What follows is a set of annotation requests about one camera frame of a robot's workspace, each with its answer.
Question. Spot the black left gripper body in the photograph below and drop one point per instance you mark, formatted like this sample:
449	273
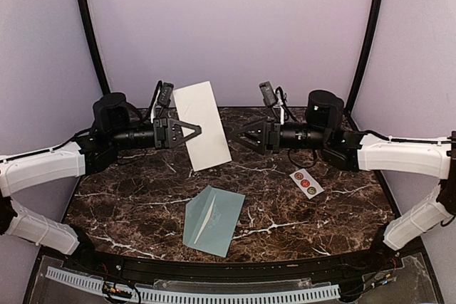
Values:
157	140

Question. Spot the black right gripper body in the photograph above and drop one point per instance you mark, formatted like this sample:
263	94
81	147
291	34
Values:
313	139

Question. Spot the white sticker sheet with seals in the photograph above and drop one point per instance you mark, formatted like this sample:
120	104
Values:
306	183

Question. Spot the cream letter paper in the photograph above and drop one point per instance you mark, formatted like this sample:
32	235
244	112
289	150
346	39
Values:
206	220

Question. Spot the blue-grey envelope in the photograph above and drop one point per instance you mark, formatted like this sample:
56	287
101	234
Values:
218	233

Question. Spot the white-sleeved left robot arm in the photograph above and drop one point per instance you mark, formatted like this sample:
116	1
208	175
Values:
88	152

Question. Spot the white-sleeved robot arm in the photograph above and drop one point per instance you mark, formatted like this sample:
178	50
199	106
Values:
370	151
88	152

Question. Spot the white-sleeved right robot arm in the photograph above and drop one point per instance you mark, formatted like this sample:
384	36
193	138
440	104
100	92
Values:
370	151

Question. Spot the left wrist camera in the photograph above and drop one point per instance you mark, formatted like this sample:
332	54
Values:
164	96

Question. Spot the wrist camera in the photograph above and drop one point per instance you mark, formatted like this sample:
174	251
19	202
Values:
164	96
268	94

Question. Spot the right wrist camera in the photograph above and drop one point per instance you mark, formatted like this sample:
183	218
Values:
268	94

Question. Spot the white slotted cable duct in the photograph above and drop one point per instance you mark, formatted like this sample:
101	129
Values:
197	292

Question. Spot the black front rail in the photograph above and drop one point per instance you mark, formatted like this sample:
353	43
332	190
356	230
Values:
131	264

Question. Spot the left black frame post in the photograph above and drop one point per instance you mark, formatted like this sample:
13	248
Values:
93	48

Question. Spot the black frame post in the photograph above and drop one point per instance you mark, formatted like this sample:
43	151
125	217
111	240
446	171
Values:
93	48
364	55

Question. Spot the right black frame post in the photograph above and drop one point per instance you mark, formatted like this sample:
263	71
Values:
364	55

